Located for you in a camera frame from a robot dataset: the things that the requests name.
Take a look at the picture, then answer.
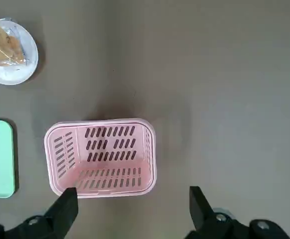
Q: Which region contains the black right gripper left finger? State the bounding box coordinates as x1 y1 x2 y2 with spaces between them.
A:
0 186 79 239

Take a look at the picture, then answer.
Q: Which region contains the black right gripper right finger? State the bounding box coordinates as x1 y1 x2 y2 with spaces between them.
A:
184 185 290 239

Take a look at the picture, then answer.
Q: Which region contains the small pink slotted basket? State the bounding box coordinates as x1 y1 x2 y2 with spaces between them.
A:
44 118 157 199

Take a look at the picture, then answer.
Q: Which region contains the white round plate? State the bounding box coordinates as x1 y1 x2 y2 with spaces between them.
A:
0 19 39 86

